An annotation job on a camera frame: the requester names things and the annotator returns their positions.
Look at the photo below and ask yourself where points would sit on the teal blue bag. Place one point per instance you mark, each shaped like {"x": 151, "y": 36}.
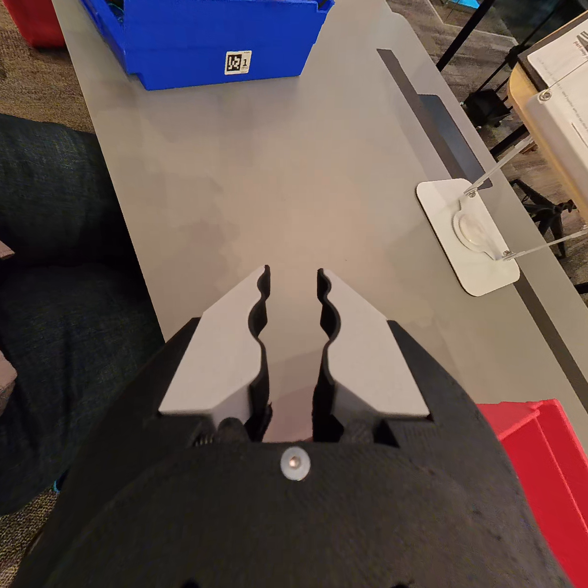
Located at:
{"x": 59, "y": 486}

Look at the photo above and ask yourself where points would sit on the black star chair base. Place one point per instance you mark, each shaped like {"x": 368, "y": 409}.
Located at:
{"x": 546, "y": 209}

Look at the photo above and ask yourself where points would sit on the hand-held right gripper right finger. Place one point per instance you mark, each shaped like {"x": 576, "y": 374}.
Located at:
{"x": 376, "y": 367}

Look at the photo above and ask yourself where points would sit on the light wooden board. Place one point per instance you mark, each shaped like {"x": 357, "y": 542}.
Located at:
{"x": 517, "y": 92}

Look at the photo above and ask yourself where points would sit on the person's grey shirt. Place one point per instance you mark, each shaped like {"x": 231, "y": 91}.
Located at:
{"x": 7, "y": 381}

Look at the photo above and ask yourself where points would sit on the red floor container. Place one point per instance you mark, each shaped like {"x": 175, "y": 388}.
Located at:
{"x": 32, "y": 20}

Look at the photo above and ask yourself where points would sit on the person's left leg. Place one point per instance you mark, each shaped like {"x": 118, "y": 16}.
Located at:
{"x": 55, "y": 193}

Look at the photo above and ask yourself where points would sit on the red plastic bin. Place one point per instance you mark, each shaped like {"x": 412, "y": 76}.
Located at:
{"x": 551, "y": 482}

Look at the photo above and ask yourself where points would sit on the person's right leg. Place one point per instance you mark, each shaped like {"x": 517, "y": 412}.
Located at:
{"x": 69, "y": 367}

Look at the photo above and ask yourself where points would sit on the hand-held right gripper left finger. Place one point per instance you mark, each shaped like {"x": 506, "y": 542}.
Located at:
{"x": 216, "y": 367}

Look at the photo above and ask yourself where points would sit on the blue plastic bin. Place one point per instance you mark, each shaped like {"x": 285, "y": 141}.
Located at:
{"x": 193, "y": 32}

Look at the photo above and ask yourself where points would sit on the person's leg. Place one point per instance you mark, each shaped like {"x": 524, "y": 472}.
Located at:
{"x": 55, "y": 193}
{"x": 69, "y": 367}

